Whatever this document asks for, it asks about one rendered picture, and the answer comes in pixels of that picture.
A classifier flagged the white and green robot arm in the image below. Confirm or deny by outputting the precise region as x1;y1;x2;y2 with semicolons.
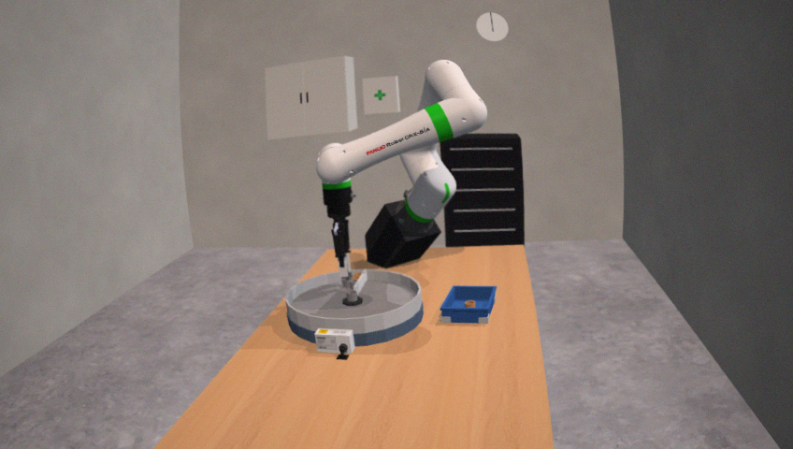
316;60;487;235

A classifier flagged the blue crate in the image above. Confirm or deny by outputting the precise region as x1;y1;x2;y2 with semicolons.
440;285;497;324

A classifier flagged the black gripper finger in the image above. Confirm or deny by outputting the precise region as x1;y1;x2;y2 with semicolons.
344;220;351;272
331;223;348;277

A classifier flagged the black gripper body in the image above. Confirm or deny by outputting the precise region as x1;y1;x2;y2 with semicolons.
327;204;351;234

